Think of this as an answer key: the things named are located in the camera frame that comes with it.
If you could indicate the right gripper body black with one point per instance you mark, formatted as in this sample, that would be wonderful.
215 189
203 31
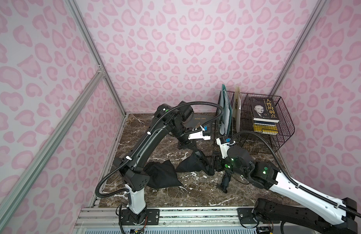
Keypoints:
220 163

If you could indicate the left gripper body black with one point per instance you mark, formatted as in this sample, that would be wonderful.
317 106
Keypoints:
194 146

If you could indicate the dark green hair dryer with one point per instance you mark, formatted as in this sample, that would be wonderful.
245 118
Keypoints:
226 178

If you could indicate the black pouch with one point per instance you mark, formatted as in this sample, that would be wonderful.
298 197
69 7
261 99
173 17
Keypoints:
162 175
196 162

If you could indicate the grey hair dryer pouch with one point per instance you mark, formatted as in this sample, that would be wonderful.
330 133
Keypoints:
198 119

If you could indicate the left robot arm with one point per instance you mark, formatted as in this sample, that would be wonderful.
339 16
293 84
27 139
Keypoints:
166 120

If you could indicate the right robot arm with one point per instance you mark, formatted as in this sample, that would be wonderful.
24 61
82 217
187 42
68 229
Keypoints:
318 211

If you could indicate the green file folder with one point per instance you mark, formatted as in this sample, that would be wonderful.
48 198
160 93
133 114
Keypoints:
226 119

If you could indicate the beige file folder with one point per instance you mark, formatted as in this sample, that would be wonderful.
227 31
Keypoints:
237 108

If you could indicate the yellow striped book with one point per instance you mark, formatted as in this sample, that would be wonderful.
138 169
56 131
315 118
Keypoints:
268 128

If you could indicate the black portrait book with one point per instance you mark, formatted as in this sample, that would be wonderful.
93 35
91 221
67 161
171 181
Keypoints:
263 109

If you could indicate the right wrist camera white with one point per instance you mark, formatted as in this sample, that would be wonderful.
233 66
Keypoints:
224 145

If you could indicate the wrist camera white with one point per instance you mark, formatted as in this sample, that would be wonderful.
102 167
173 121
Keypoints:
204 133
224 145

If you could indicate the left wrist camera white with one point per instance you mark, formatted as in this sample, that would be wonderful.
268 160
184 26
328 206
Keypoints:
204 133

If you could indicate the black wire file rack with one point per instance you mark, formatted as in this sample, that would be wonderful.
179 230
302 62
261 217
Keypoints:
251 143

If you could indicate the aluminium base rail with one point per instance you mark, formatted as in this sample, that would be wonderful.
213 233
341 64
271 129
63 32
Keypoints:
182 220

